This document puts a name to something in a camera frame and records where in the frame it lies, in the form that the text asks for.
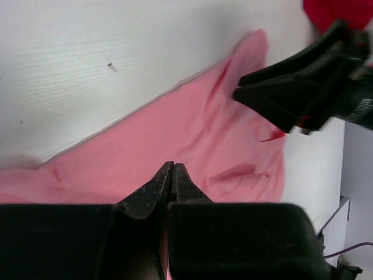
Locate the pink t-shirt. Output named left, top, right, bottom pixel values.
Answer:
left=1, top=30, right=285, bottom=205

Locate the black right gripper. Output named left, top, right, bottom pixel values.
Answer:
left=233, top=19, right=372, bottom=134

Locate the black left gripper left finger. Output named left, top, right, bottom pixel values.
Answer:
left=1, top=162, right=174, bottom=279

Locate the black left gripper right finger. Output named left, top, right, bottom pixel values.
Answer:
left=167, top=163, right=331, bottom=279

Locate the red t-shirt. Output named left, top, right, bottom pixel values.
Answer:
left=303, top=0, right=372, bottom=32

